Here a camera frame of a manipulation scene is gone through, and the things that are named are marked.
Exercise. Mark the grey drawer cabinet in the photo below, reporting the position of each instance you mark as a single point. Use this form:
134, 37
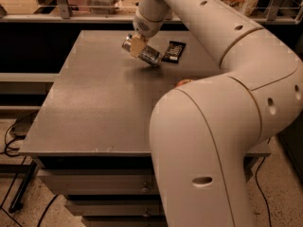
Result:
92, 134

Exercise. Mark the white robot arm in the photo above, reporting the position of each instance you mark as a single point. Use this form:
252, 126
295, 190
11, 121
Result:
200, 131

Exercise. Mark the silver blue redbull can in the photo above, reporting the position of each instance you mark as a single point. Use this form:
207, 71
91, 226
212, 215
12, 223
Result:
148, 54

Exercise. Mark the black candy bar wrapper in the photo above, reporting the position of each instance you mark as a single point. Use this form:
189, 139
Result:
174, 52

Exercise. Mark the grey metal railing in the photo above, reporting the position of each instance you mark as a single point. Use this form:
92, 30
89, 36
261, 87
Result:
265, 11

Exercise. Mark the red apple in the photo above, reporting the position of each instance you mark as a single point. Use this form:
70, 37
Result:
183, 82

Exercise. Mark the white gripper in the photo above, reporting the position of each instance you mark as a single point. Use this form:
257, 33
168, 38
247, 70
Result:
146, 26

